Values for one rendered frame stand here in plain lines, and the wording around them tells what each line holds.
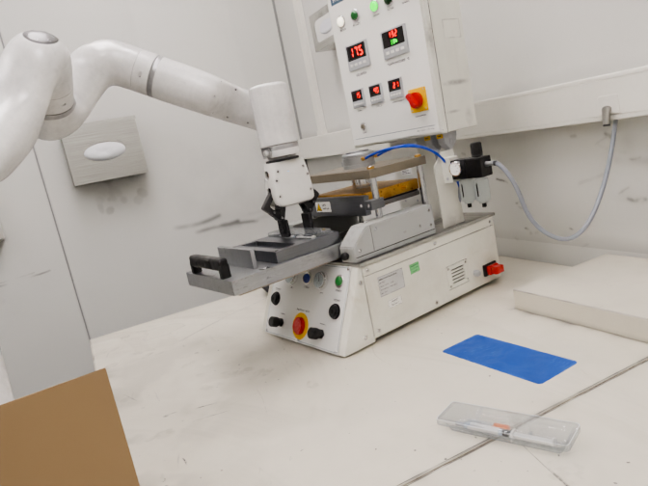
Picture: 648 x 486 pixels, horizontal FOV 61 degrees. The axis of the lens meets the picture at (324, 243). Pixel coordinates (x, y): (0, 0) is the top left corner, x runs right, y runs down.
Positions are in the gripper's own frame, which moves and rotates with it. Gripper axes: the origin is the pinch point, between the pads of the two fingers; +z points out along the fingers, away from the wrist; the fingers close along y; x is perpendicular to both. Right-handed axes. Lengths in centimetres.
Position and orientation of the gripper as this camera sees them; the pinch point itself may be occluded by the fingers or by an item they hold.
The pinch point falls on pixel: (296, 226)
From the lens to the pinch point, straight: 125.2
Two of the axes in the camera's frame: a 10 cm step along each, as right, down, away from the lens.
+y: 7.8, -2.7, 5.6
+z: 1.9, 9.6, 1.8
